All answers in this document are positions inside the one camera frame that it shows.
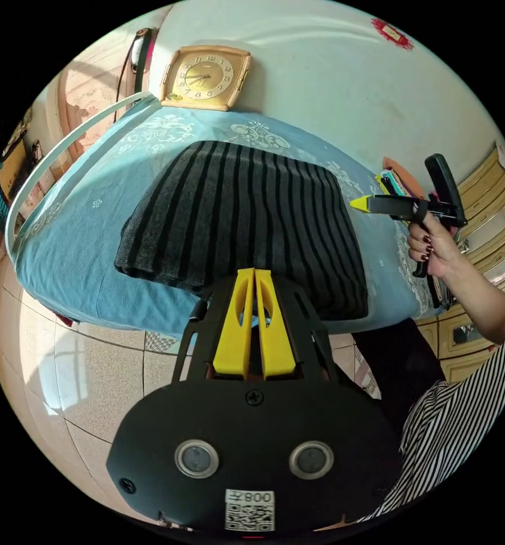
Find person's right forearm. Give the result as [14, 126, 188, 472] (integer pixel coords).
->
[439, 255, 505, 346]

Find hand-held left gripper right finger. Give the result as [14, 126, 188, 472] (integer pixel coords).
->
[255, 268, 297, 379]

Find gray pants with black stripes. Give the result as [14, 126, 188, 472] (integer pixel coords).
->
[114, 140, 369, 321]

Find square golden wall clock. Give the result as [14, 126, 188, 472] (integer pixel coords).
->
[157, 45, 253, 113]

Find person's body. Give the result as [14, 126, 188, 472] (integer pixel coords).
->
[351, 287, 505, 525]

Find person's right hand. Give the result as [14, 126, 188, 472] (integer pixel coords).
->
[407, 212, 463, 280]

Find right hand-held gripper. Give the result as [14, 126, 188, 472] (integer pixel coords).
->
[349, 194, 468, 229]

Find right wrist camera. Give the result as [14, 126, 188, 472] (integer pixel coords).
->
[424, 153, 467, 227]

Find pile of clothes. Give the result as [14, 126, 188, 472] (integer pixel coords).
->
[376, 156, 426, 202]

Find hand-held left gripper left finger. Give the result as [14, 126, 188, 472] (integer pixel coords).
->
[212, 268, 256, 378]

